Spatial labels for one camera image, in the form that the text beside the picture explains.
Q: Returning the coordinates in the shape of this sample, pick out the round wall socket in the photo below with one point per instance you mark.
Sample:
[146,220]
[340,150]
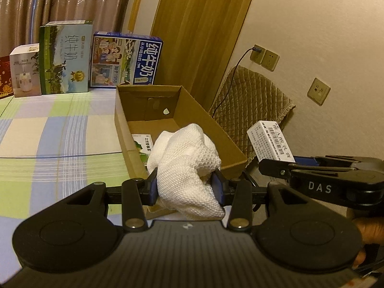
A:
[318,91]

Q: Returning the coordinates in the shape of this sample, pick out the person right hand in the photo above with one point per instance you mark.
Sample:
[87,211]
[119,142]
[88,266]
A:
[371,229]

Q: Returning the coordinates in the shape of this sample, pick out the red gift box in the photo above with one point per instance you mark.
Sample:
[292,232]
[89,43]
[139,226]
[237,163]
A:
[5,78]

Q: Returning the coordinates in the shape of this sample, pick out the checkered bed sheet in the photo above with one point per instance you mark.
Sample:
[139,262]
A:
[52,146]

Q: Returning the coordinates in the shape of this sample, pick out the beige curtain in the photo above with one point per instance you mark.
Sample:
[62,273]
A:
[21,19]

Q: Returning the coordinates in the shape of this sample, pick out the brown cardboard box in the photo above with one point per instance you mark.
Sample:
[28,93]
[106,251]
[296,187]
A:
[151,109]

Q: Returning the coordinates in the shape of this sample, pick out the white long ointment box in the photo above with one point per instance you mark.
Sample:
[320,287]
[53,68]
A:
[269,142]

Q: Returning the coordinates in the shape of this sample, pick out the quilted brown chair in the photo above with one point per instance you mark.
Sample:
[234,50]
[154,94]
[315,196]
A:
[245,98]

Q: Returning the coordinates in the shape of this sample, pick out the green white medicine box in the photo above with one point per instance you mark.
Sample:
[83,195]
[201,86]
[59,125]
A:
[144,146]

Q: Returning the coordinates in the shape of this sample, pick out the white humidifier box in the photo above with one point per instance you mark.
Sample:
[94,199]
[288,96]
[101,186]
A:
[24,70]

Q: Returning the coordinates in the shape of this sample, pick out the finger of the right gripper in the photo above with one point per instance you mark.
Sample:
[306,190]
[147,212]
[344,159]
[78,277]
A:
[276,169]
[305,160]

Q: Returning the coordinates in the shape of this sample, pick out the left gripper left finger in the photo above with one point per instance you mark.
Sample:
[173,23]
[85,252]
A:
[137,193]

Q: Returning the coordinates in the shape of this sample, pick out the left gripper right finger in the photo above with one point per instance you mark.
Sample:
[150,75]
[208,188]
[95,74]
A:
[238,194]

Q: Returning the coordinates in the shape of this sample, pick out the wooden wardrobe panel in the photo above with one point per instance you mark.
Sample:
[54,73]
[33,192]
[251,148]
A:
[198,37]

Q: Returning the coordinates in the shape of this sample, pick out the green blue milk carton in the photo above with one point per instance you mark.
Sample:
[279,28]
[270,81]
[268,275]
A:
[64,56]

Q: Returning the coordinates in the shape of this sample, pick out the white knitted cloth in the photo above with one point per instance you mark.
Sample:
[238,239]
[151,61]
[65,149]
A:
[184,161]

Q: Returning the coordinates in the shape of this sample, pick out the wall power socket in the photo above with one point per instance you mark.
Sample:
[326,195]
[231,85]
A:
[264,57]

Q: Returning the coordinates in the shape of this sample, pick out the blue cartoon milk carton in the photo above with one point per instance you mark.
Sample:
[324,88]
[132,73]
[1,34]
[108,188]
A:
[119,58]

